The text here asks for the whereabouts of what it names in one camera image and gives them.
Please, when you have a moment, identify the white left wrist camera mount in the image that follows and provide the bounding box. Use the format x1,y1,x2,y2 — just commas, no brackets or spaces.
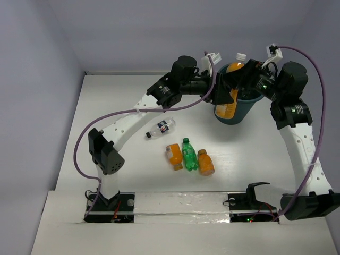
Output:
201,52,222,76

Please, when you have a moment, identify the green sprite bottle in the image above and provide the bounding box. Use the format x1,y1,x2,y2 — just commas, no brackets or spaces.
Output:
182,138,199,172

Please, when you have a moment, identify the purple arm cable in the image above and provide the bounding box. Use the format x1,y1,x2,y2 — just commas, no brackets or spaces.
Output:
73,51,216,221
273,45,326,221

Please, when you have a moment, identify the yellow blue milk tea bottle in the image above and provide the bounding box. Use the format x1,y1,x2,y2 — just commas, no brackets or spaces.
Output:
214,52,247,120

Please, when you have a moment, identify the clear pepsi bottle black cap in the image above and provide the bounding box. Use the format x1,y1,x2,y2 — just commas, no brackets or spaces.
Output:
146,117,176,139

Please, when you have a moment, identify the orange juice bottle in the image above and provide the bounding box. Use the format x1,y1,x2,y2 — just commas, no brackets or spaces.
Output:
166,143,183,171
198,149,215,176

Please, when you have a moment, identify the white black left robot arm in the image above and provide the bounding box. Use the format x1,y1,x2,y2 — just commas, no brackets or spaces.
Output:
88,53,231,210

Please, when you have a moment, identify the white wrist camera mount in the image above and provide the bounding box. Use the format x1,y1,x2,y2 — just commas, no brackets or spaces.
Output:
262,44,283,69
201,52,222,76

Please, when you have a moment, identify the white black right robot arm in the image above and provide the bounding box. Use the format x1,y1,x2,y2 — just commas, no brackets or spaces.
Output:
222,59,339,221

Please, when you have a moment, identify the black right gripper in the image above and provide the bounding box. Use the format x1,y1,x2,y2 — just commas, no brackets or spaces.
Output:
222,57,285,101

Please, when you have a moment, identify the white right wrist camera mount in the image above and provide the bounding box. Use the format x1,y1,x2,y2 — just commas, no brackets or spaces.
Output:
262,44,283,69

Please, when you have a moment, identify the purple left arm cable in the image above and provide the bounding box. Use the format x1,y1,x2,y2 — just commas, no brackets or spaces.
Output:
73,51,216,221

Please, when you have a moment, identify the teal plastic bin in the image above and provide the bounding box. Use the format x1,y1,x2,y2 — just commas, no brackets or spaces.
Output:
214,63,265,125

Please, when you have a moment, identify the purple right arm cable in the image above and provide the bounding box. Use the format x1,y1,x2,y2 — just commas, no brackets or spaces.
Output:
273,45,326,221

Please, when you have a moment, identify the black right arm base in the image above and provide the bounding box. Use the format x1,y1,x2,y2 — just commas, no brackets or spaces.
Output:
222,182,280,224

